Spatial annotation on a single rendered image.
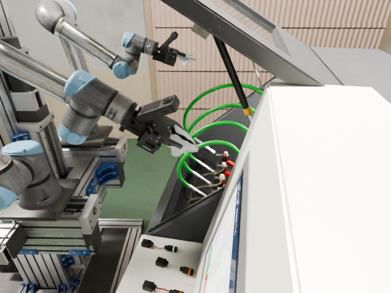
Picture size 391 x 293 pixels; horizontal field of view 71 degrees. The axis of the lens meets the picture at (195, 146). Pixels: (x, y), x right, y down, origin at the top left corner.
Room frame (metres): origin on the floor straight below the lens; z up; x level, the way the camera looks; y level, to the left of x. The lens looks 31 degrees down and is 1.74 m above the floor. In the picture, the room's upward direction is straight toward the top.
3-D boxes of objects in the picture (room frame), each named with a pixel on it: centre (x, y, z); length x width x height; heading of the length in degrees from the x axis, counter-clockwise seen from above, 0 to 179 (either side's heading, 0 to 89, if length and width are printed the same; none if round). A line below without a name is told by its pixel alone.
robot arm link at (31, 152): (0.79, 0.60, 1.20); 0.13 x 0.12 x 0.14; 178
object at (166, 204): (1.01, 0.11, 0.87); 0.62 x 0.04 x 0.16; 170
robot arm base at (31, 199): (0.80, 0.60, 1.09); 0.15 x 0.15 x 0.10
